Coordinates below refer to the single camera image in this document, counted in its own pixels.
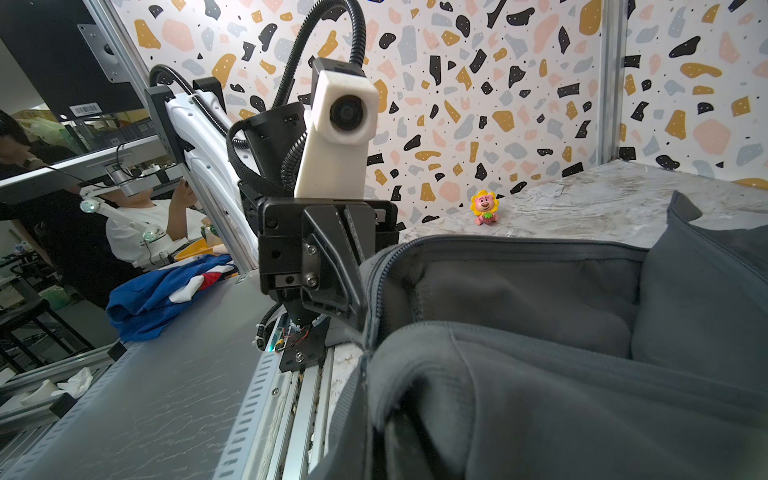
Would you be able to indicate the left corner aluminium post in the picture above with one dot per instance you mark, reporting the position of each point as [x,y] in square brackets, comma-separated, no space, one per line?
[610,92]

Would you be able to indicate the person in white shirt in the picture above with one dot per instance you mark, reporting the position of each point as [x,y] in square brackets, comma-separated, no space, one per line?
[167,224]

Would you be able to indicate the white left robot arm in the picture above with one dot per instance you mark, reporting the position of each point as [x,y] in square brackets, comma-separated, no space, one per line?
[193,128]

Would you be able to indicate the dark grey zip jacket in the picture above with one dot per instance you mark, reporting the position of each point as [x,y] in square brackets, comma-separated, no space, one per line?
[509,358]

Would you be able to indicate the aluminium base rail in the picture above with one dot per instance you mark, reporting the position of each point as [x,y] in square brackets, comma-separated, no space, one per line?
[282,431]

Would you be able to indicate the blue cloth outside cell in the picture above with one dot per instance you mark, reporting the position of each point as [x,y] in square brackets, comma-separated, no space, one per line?
[143,307]

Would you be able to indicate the pink yellow small toy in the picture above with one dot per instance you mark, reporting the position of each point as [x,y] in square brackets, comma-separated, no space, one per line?
[485,206]

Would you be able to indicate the grey perforated cover panel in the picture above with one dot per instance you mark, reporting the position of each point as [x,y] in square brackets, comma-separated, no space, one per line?
[185,405]

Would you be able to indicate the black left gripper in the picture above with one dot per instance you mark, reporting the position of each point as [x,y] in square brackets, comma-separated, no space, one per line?
[309,250]

